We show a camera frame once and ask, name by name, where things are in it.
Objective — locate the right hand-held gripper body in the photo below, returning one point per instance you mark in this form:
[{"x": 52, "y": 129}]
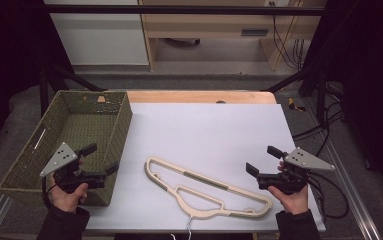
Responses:
[{"x": 304, "y": 161}]

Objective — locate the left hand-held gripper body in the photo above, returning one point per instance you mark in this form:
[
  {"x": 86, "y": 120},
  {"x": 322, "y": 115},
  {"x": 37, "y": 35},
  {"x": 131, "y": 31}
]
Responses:
[{"x": 62, "y": 160}]

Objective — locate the green woven basket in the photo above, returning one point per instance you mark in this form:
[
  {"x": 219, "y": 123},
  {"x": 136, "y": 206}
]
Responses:
[{"x": 79, "y": 126}]

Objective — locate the person's left hand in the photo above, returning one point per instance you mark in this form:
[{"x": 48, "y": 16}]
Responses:
[{"x": 67, "y": 201}]

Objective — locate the person's right hand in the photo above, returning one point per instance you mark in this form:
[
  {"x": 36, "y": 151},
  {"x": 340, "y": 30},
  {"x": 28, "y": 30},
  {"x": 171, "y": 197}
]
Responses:
[{"x": 294, "y": 203}]

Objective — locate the yellow and black tool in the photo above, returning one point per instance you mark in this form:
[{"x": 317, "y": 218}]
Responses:
[{"x": 292, "y": 104}]

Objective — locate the white sheet board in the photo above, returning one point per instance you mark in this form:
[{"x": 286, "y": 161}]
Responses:
[{"x": 205, "y": 133}]

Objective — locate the white cabinet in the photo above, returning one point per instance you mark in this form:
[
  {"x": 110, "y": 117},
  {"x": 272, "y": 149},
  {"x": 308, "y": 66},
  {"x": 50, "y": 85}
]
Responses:
[{"x": 102, "y": 36}]

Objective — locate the black curtain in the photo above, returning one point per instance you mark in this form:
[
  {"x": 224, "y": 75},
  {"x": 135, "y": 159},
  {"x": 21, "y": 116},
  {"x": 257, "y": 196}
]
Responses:
[
  {"x": 369, "y": 66},
  {"x": 9, "y": 50}
]

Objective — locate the black chair base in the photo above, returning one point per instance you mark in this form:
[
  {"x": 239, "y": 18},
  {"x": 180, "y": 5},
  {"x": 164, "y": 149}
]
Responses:
[{"x": 182, "y": 41}]

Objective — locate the light wooden desk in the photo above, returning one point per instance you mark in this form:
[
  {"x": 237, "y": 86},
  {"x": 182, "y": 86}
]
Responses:
[{"x": 209, "y": 23}]

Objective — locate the black frame strut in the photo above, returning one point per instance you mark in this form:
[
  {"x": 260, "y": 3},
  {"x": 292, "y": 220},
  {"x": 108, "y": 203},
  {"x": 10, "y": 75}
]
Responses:
[
  {"x": 295, "y": 78},
  {"x": 69, "y": 78}
]

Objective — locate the black horizontal frame bar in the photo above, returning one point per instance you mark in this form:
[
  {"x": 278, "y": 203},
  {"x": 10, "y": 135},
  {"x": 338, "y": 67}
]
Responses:
[{"x": 179, "y": 10}]

